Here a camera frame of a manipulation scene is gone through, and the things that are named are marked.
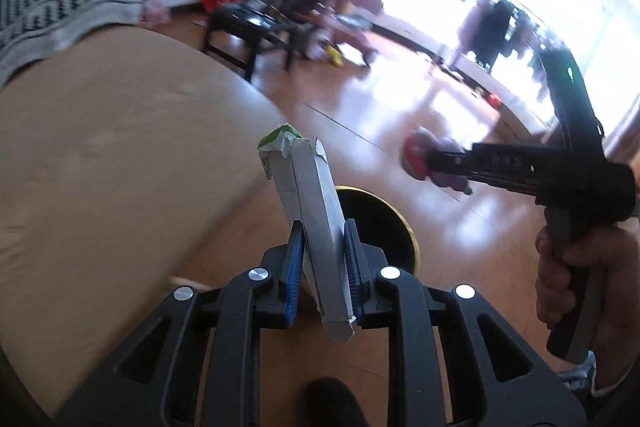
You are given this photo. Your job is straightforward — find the black wooden chair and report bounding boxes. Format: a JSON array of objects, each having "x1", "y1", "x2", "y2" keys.
[{"x1": 202, "y1": 0, "x2": 341, "y2": 82}]

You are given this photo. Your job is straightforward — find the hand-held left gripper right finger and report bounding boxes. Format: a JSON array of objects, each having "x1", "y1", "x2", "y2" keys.
[{"x1": 342, "y1": 218, "x2": 588, "y2": 427}]

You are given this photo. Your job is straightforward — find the pink toy tricycle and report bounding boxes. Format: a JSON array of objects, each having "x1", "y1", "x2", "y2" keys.
[{"x1": 300, "y1": 0, "x2": 386, "y2": 68}]

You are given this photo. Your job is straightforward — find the black and white striped blanket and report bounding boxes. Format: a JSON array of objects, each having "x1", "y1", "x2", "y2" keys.
[{"x1": 0, "y1": 0, "x2": 148, "y2": 82}]

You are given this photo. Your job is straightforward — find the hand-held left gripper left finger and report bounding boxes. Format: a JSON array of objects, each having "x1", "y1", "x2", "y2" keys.
[{"x1": 56, "y1": 222, "x2": 306, "y2": 427}]

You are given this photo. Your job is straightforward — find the small yellow toy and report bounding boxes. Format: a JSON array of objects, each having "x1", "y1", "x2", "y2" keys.
[{"x1": 322, "y1": 44, "x2": 346, "y2": 68}]

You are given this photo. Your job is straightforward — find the black bin with gold rim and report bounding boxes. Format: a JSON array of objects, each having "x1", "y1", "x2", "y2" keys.
[{"x1": 336, "y1": 187, "x2": 423, "y2": 275}]

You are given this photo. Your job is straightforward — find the clothes rack with dark clothes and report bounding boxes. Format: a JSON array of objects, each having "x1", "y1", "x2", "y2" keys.
[{"x1": 452, "y1": 0, "x2": 551, "y2": 72}]

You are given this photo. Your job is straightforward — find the torn grey cardboard box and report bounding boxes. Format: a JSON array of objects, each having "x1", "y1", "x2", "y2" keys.
[{"x1": 257, "y1": 123, "x2": 357, "y2": 344}]

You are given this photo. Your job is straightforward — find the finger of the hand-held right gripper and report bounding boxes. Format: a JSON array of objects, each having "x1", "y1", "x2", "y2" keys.
[
  {"x1": 427, "y1": 148, "x2": 476, "y2": 172},
  {"x1": 431, "y1": 168, "x2": 476, "y2": 198}
]

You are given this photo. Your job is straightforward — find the person's right hand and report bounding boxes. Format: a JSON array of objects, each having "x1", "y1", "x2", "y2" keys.
[{"x1": 535, "y1": 217, "x2": 640, "y2": 392}]

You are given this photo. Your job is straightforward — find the pink plastic bag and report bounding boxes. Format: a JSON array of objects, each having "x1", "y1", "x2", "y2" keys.
[{"x1": 142, "y1": 0, "x2": 171, "y2": 25}]

